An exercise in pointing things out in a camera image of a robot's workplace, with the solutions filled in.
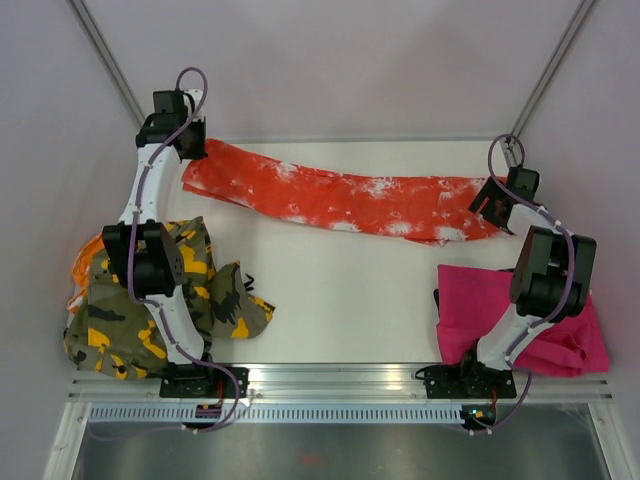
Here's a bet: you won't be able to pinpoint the aluminium frame rail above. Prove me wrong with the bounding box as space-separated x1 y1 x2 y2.
66 363 613 404

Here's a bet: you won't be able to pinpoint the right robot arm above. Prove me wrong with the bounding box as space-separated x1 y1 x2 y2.
455 167 597 396

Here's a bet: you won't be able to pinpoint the orange white tie-dye trousers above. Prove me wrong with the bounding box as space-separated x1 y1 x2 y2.
181 139 505 246

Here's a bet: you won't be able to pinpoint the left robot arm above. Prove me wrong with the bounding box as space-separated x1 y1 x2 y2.
102 87 218 397

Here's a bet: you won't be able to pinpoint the pink folded trousers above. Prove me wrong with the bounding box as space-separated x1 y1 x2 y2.
436 265 610 378

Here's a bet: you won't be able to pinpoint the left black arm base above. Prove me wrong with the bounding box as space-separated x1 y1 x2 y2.
159 364 249 399

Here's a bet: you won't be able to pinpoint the camouflage trousers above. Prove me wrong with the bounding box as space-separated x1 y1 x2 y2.
63 217 275 380

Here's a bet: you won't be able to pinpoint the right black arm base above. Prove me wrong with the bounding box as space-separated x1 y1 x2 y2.
414 364 517 400

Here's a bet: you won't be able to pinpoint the slotted white cable duct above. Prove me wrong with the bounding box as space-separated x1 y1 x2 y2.
89 403 463 425

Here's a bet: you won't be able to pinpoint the orange plastic bag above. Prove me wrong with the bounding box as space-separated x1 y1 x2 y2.
67 234 104 314

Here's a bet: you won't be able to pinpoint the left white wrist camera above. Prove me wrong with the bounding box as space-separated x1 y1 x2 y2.
182 88 205 122

